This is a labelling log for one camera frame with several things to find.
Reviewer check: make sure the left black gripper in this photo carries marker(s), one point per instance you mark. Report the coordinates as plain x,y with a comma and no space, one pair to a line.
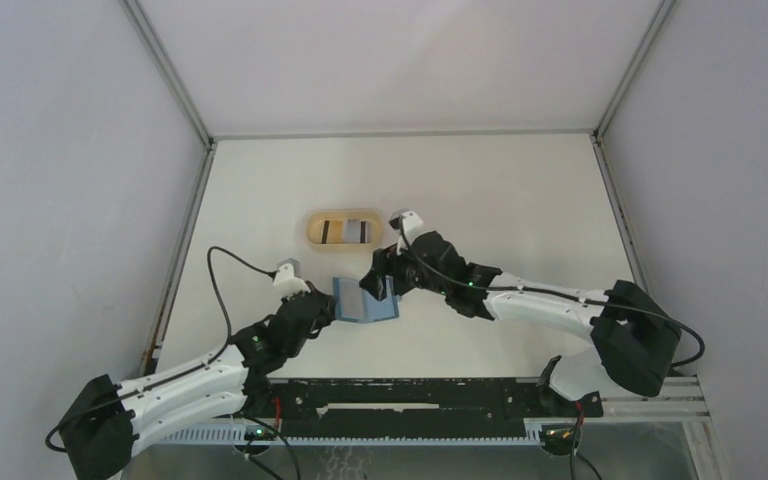
326,313

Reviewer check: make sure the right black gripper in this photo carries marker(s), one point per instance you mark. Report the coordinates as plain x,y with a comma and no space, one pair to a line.
386,261

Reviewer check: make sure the grey card black stripe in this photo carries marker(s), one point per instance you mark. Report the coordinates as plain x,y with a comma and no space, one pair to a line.
350,300

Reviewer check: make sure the blue leather card holder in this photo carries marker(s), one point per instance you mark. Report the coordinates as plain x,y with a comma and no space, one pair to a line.
381,310

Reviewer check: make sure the white card black stripe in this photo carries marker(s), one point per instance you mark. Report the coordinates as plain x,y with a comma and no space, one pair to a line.
356,231

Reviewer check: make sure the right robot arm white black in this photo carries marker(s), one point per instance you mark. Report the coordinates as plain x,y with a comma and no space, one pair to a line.
631,340

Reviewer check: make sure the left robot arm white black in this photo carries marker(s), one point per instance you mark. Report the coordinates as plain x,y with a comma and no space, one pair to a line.
109,423

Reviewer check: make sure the card in beige tray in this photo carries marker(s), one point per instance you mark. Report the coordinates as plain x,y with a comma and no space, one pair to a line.
332,232

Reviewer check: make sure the beige oval tray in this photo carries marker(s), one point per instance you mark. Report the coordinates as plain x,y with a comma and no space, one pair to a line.
314,227

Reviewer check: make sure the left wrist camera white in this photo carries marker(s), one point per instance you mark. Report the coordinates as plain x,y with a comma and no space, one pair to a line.
287,280

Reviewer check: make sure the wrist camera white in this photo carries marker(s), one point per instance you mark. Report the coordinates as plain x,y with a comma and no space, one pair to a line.
287,280
408,225

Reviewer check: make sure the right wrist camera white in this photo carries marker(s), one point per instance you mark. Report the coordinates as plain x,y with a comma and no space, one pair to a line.
408,225

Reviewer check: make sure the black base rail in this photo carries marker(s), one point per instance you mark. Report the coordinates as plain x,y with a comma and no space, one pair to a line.
413,409

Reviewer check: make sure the aluminium table frame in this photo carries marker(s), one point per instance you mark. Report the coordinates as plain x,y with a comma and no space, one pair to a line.
257,307

